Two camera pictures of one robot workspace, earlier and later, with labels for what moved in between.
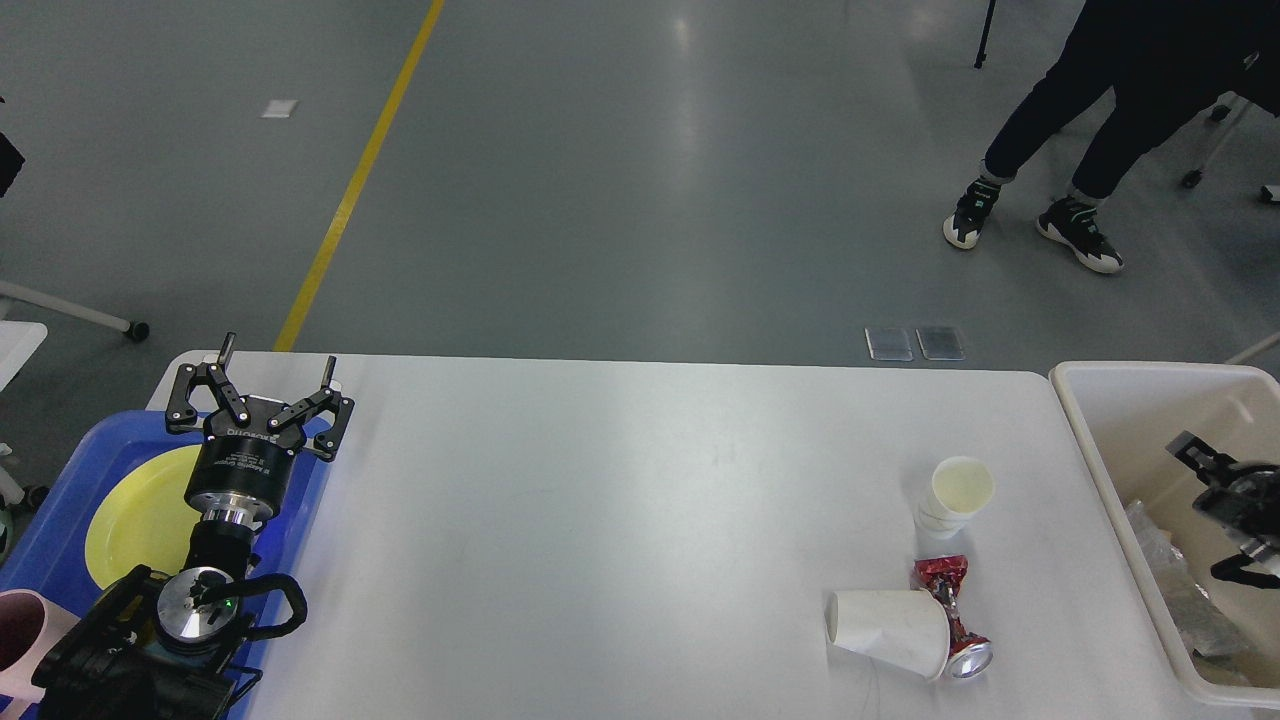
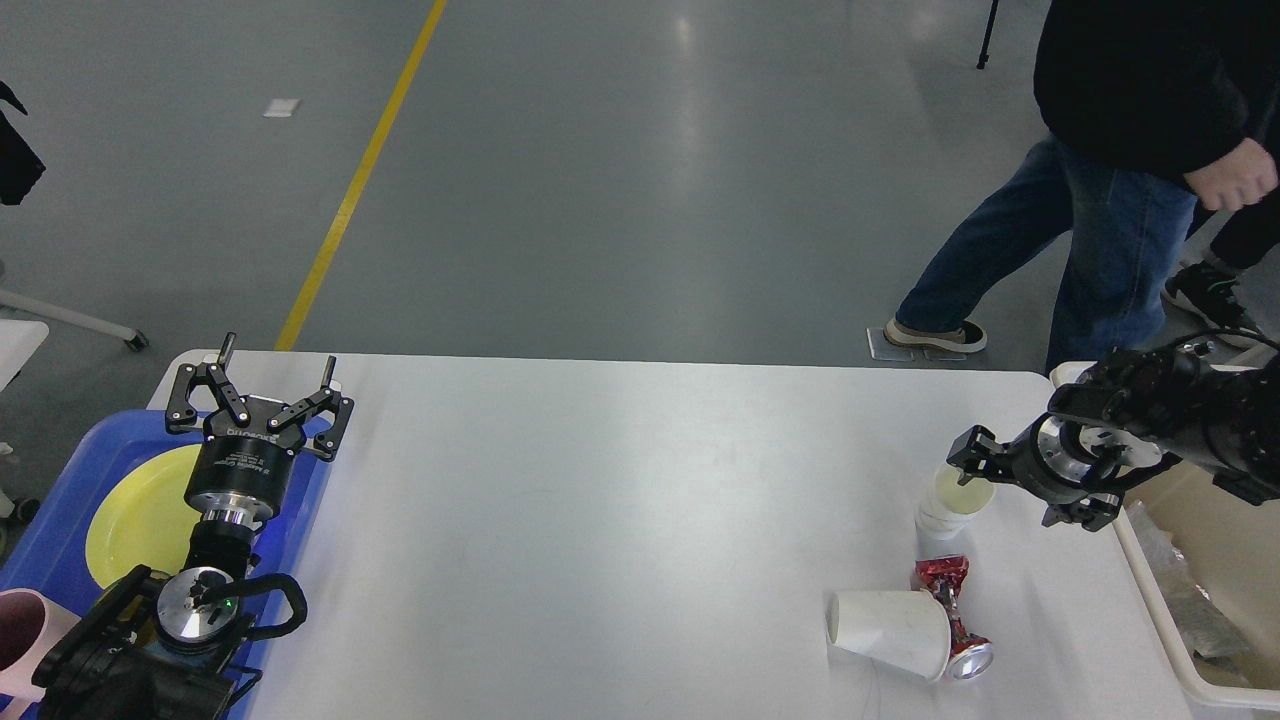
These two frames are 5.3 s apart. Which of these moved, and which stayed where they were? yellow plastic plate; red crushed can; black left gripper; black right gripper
Moved: black right gripper
Stayed: black left gripper; yellow plastic plate; red crushed can
